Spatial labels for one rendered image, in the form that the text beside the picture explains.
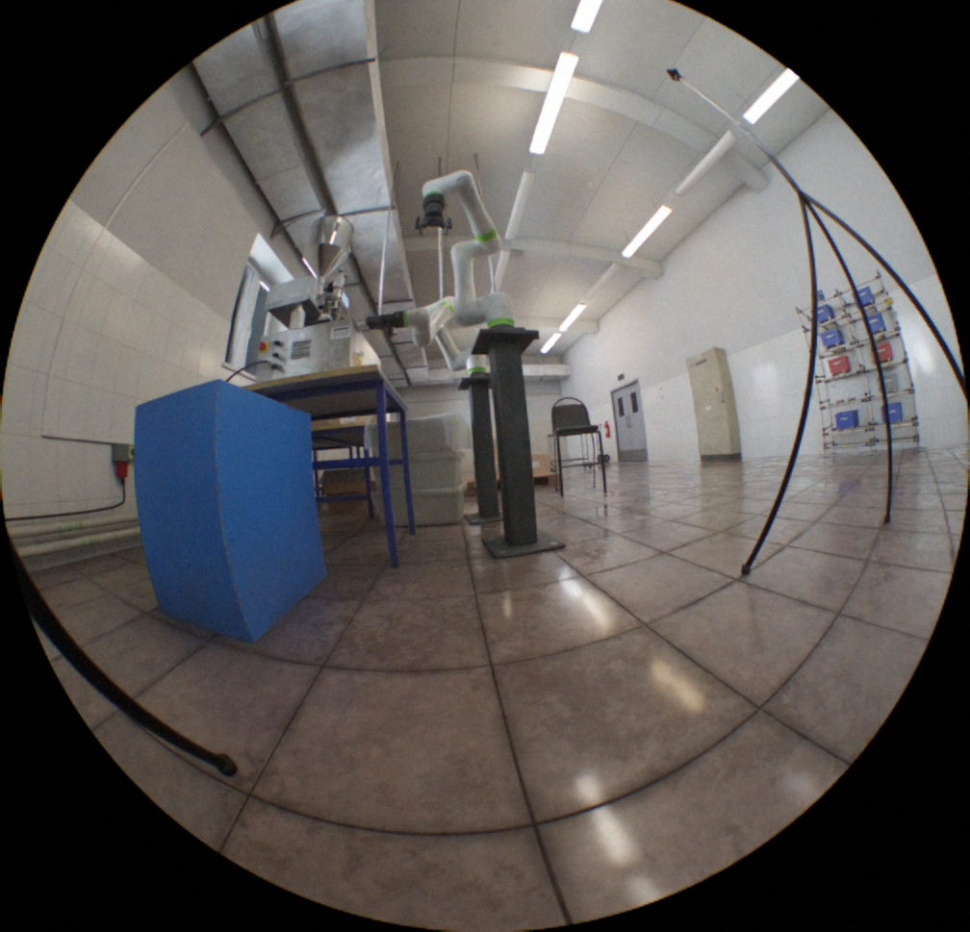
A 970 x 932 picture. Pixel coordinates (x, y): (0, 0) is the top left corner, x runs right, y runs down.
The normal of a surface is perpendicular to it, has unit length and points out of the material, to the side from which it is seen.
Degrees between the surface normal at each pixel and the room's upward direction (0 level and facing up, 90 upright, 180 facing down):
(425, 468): 96
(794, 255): 90
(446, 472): 96
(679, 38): 180
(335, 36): 177
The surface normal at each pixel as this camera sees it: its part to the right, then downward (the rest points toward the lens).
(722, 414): -0.99, 0.10
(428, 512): -0.02, 0.07
